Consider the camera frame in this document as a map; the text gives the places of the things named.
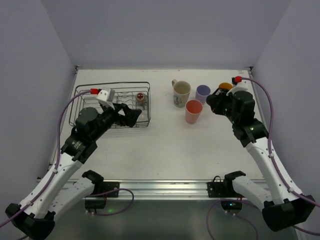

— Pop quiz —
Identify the white patterned mug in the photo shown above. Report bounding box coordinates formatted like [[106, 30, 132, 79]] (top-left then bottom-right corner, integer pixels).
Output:
[[218, 82, 233, 91]]

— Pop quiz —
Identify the lilac plastic cup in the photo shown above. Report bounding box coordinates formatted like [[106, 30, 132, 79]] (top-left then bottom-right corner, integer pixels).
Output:
[[195, 84, 211, 105]]

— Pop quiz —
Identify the brown ceramic cup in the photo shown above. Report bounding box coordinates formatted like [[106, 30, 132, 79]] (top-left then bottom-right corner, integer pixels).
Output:
[[135, 92, 146, 105]]

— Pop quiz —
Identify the pink plastic cup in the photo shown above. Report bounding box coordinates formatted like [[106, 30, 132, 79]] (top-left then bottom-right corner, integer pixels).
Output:
[[185, 99, 203, 124]]

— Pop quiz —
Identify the cream floral mug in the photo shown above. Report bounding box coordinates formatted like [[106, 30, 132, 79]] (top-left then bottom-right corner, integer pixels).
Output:
[[171, 79, 191, 108]]

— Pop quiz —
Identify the dark brown mug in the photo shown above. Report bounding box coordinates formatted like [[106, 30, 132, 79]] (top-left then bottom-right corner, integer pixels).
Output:
[[206, 94, 214, 106]]

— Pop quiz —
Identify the small clear glass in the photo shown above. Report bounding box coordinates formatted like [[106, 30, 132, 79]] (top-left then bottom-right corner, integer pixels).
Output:
[[137, 112, 148, 122]]

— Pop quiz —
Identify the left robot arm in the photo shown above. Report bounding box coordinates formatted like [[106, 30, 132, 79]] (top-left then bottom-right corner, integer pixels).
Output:
[[5, 103, 142, 240]]

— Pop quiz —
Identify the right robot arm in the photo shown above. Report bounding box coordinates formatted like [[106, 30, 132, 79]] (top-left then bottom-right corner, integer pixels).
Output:
[[206, 88, 315, 232]]

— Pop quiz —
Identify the left controller box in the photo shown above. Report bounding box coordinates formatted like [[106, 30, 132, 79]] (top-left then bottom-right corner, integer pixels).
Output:
[[84, 200, 106, 211]]

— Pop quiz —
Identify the controller box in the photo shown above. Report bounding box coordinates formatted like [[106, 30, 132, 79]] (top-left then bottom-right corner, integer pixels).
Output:
[[220, 200, 243, 215], [84, 200, 106, 211]]

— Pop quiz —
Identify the right controller box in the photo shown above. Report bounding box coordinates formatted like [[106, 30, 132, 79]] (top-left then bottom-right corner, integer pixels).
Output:
[[220, 200, 243, 215]]

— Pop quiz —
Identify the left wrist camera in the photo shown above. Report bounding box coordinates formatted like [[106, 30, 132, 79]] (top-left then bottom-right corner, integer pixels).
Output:
[[90, 88, 116, 110]]

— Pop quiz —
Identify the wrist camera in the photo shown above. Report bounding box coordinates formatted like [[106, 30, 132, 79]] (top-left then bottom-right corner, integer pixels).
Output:
[[90, 88, 116, 110], [226, 76, 249, 96]]

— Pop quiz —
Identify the black wire dish rack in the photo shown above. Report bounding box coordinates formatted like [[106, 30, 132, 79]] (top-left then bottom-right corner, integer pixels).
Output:
[[68, 81, 151, 128]]

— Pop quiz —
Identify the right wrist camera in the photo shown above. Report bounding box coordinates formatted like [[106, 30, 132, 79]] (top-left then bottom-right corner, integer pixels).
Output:
[[226, 76, 249, 96]]

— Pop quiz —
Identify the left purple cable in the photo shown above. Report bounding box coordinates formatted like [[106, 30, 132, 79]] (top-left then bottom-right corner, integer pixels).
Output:
[[0, 90, 92, 227]]

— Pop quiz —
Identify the purple cable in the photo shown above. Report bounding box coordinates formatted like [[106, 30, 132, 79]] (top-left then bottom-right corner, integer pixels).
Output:
[[241, 77, 320, 235], [0, 90, 92, 227]]

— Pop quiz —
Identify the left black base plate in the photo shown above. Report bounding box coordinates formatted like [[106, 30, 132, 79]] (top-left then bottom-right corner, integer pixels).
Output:
[[96, 181, 120, 198]]

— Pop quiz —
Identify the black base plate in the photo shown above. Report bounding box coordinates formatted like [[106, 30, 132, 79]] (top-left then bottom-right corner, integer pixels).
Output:
[[96, 181, 120, 198], [206, 170, 246, 198]]

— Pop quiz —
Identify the aluminium mounting rail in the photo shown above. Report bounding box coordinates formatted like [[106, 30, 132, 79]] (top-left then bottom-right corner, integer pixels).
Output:
[[104, 179, 212, 201]]

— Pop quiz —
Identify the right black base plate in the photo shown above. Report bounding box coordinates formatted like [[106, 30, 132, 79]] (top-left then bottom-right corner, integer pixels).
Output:
[[206, 170, 246, 198]]

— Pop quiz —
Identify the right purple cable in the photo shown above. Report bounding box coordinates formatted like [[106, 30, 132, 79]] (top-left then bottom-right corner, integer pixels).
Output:
[[241, 77, 320, 235]]

